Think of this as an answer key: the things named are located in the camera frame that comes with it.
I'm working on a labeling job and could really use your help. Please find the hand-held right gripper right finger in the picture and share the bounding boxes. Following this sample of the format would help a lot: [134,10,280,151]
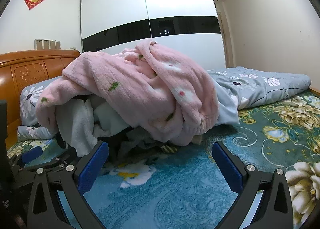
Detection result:
[211,140,294,229]

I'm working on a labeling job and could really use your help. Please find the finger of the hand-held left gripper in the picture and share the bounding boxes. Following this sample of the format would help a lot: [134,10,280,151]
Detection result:
[9,146,43,169]
[37,148,77,172]

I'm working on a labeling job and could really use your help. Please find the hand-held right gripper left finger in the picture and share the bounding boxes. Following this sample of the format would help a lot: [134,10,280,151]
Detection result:
[26,141,110,229]

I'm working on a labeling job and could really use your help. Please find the pink fleece pajama garment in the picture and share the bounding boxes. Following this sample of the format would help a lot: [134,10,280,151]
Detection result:
[35,39,220,146]

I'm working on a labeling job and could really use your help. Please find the white fleece garment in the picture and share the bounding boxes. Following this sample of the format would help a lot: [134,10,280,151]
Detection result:
[55,97,99,157]

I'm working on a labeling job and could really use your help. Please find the grey daisy print pillow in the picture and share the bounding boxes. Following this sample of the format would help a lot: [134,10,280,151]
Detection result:
[19,76,63,127]

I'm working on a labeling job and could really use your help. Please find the teal floral blanket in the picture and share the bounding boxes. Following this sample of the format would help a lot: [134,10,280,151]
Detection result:
[6,89,320,229]

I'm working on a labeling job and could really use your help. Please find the pale grey garment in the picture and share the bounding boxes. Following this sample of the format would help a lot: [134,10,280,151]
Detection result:
[93,102,130,139]

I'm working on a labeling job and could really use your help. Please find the dark patterned garment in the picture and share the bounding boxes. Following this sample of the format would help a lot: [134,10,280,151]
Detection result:
[156,144,180,155]

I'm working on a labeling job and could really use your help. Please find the wooden headboard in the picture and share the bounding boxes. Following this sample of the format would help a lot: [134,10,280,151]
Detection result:
[0,49,82,149]

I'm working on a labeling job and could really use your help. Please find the grey daisy print quilt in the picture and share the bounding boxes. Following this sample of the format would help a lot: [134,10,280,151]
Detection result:
[205,66,312,127]

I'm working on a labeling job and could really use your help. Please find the grey box organizer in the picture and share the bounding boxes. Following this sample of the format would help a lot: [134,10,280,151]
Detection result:
[34,39,61,50]

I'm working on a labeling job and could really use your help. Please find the white and black wardrobe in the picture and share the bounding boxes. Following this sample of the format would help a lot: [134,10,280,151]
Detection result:
[80,0,227,69]

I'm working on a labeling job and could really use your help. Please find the wooden door frame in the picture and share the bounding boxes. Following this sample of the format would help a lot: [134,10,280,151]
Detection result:
[217,11,233,68]

